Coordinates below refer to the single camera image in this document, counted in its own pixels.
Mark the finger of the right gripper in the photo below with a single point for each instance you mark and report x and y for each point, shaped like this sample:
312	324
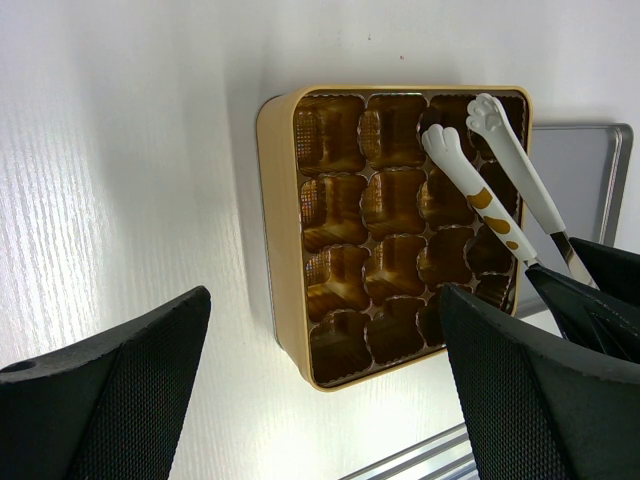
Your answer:
589	317
615	271

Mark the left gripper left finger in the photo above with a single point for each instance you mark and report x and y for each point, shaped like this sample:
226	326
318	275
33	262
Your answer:
111	406

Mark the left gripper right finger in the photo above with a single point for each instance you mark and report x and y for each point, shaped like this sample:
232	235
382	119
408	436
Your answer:
537	406

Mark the white tongs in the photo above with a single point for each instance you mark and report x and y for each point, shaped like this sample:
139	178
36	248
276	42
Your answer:
496	190

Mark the gold chocolate box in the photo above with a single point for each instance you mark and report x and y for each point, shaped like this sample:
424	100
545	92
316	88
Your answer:
363	231

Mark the dark chocolate piece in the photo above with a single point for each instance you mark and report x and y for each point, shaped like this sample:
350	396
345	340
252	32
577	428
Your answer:
430	116

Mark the silver tin lid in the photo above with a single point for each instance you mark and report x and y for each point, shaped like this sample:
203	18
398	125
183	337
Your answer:
584	167

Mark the aluminium mounting rail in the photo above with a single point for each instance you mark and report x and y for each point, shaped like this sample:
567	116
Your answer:
443	456

